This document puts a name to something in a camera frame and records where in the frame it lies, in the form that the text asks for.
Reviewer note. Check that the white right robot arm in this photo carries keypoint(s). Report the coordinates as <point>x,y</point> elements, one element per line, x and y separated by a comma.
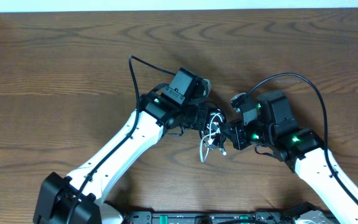
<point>269,122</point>

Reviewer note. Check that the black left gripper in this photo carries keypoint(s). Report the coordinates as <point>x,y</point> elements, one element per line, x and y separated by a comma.
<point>205,112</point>

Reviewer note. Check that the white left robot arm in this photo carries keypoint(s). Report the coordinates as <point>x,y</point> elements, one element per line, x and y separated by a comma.
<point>79,197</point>

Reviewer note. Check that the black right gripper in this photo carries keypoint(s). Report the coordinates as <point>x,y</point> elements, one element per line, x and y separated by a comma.
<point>237,140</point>

